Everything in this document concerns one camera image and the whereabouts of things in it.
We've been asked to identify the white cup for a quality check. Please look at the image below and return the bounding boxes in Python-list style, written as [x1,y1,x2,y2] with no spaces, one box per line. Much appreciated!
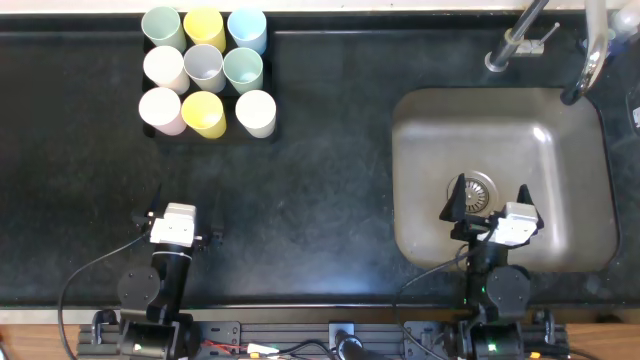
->
[142,45,191,96]
[234,89,278,140]

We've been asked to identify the black cable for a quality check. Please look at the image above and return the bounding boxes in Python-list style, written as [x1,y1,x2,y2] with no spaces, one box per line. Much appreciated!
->
[57,232,151,360]
[391,219,501,360]

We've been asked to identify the green cup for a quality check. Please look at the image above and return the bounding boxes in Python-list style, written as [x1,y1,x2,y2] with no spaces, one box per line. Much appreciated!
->
[140,5,188,54]
[222,47,265,96]

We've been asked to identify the black tray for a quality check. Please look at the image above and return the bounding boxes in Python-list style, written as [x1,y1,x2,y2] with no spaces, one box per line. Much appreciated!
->
[141,29,279,146]

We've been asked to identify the grey cup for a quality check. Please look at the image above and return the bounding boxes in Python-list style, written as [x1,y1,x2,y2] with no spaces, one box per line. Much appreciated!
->
[183,43,227,95]

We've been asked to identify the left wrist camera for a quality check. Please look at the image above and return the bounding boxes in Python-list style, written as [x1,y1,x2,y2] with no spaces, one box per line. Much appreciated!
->
[148,202,198,248]

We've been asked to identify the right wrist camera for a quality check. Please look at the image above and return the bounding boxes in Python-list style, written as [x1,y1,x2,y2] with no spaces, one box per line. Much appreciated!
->
[482,201,541,249]

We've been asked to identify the yellow cup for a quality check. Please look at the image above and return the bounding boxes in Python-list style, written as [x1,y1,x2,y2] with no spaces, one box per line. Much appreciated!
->
[182,6,227,54]
[180,90,228,140]

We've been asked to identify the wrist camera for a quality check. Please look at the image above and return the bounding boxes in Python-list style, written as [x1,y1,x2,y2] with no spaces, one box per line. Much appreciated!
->
[148,202,198,248]
[482,201,541,249]

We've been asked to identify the mounting rail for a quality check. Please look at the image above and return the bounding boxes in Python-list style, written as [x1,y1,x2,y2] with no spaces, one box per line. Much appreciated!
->
[77,309,571,360]

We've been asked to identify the pink cup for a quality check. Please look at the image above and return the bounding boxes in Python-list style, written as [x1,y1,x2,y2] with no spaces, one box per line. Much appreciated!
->
[138,86,188,137]

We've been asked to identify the light blue cup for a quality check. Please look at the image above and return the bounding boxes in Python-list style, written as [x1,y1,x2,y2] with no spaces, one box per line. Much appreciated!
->
[226,7,268,56]

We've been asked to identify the steel tap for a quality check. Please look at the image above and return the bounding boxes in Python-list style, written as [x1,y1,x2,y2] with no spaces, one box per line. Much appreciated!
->
[483,0,612,106]

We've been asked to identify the steel sink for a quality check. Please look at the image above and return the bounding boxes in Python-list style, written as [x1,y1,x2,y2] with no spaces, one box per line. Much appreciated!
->
[391,87,621,274]

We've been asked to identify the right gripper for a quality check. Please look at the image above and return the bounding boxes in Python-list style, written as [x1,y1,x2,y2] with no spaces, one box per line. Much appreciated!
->
[438,172,545,245]

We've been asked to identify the blue soap bottle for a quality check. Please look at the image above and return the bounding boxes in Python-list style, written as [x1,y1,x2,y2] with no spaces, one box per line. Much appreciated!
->
[578,3,640,59]

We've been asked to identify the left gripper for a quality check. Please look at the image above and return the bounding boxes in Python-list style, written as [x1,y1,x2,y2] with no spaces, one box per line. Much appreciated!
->
[130,183,226,252]

